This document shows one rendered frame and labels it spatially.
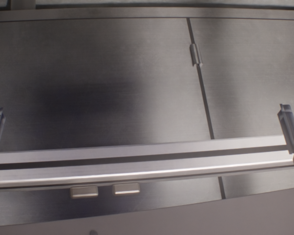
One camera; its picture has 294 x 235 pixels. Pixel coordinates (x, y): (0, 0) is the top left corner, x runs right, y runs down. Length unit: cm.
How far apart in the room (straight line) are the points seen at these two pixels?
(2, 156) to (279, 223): 39
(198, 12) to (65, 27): 31
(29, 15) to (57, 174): 57
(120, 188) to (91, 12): 57
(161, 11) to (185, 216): 59
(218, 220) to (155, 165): 13
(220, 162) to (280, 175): 41
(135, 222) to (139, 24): 56
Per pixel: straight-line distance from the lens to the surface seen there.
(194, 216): 67
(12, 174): 59
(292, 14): 126
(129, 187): 62
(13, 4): 118
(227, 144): 64
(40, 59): 103
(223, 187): 97
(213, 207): 68
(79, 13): 110
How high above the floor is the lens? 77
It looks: 23 degrees down
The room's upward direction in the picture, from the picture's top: 172 degrees clockwise
